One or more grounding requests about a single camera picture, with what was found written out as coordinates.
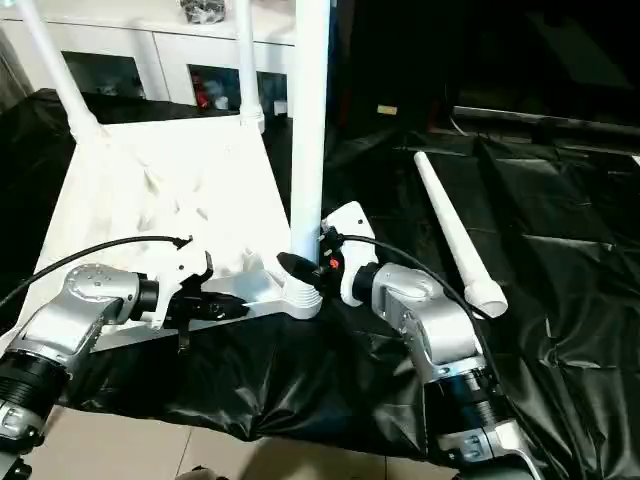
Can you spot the black mat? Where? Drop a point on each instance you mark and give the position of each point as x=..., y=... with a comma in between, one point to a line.
x=575, y=225

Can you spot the white jar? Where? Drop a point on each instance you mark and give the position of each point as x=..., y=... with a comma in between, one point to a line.
x=222, y=103

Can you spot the small tan label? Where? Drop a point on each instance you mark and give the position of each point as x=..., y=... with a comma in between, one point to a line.
x=386, y=110

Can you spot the white plastic table leg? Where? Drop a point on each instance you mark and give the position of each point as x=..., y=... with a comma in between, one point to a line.
x=450, y=220
x=310, y=150
x=65, y=80
x=247, y=75

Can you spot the red package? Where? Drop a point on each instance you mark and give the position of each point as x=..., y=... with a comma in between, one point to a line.
x=202, y=92

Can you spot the white plastic table top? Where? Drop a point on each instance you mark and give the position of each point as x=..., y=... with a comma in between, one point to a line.
x=150, y=175

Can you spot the white cup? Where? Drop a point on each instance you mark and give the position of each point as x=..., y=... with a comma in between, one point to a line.
x=281, y=108

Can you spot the black backdrop cloth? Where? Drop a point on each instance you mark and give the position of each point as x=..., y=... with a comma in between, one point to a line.
x=500, y=50

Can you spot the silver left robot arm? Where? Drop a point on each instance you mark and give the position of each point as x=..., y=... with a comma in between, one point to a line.
x=90, y=295

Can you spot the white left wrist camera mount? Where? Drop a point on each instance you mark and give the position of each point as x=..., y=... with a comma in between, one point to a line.
x=177, y=275

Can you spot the white glass-door cabinet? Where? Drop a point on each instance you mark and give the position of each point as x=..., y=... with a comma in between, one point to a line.
x=165, y=55

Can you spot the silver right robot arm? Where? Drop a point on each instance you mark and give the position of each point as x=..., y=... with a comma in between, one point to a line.
x=430, y=320

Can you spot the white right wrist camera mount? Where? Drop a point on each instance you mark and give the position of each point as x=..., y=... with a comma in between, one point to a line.
x=355, y=225

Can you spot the black flat monitor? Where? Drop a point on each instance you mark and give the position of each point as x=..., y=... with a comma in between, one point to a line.
x=540, y=117

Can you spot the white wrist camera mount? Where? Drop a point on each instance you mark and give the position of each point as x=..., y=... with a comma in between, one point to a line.
x=177, y=275
x=355, y=225

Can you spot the grey curtain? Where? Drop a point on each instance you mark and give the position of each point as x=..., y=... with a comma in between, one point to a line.
x=10, y=65

